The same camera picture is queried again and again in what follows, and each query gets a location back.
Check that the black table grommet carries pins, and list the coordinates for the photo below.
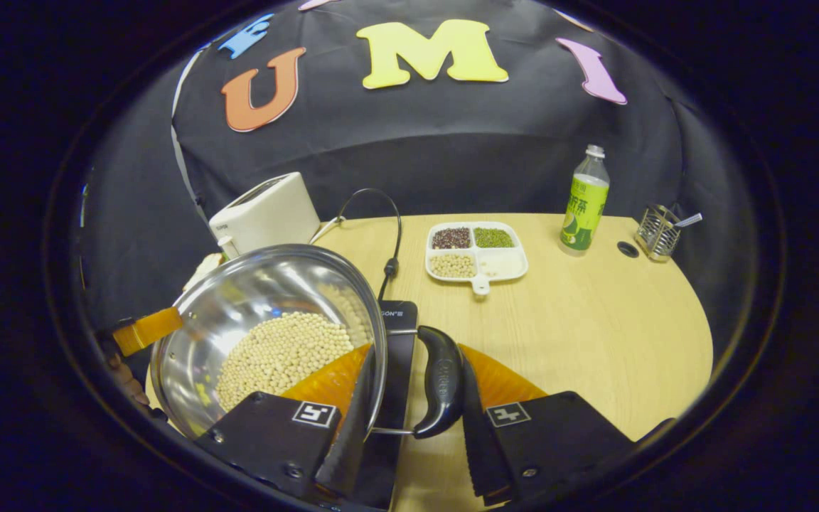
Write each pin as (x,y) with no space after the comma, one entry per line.
(627,249)

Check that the black backdrop cloth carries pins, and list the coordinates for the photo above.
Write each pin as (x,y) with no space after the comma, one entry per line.
(452,156)

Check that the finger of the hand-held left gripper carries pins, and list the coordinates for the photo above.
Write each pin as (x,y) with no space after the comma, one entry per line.
(150,328)

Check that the stainless steel pot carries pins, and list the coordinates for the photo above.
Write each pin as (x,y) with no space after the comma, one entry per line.
(253,284)

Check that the green label drink bottle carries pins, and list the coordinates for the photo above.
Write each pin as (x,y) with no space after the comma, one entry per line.
(584,206)

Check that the white divided bean plate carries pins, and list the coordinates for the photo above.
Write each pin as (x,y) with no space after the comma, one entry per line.
(477,264)

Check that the white toaster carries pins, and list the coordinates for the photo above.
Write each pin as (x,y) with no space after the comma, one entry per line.
(267,213)

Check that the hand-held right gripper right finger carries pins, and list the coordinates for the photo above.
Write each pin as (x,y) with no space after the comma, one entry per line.
(484,448)

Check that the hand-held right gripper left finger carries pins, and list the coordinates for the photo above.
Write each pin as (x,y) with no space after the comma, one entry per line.
(352,441)

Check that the metal mesh utensil holder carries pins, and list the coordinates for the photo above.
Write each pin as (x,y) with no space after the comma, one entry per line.
(657,235)

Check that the black induction cooktop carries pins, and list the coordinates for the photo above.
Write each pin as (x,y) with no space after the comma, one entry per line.
(399,370)

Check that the pile of soybeans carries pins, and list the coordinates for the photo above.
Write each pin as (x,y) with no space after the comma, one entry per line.
(281,355)

